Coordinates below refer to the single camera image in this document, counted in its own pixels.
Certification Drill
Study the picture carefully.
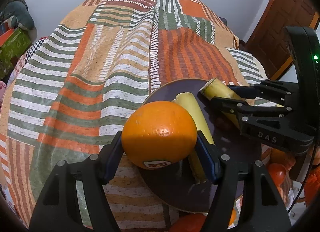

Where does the patchwork striped blanket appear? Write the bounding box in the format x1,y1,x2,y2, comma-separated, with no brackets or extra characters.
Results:
1,0,266,227

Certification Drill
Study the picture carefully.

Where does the wooden door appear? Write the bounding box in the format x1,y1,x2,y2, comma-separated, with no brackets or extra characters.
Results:
246,0,319,80

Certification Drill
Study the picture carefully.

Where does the orange with sticker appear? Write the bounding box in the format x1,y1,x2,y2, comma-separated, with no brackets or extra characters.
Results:
121,101,197,170

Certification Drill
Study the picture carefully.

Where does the orange fruit under gripper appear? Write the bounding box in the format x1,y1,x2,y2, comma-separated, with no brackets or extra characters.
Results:
168,214,206,232

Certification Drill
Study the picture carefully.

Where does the red tomato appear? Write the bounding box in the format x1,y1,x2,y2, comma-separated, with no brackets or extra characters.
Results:
267,163,287,186

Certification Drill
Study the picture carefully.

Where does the purple round plate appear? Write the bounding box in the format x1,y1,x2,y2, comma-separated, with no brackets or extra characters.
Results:
137,78,263,214

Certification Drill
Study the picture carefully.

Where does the small orange tangerine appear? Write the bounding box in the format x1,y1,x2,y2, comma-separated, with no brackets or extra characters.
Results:
228,209,237,227

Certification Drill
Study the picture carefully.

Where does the thick yellow sugarcane piece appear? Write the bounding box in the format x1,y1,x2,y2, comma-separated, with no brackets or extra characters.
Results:
199,77,251,128

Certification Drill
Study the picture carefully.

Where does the green cardboard box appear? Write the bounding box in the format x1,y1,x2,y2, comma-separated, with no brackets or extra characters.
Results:
0,28,31,79

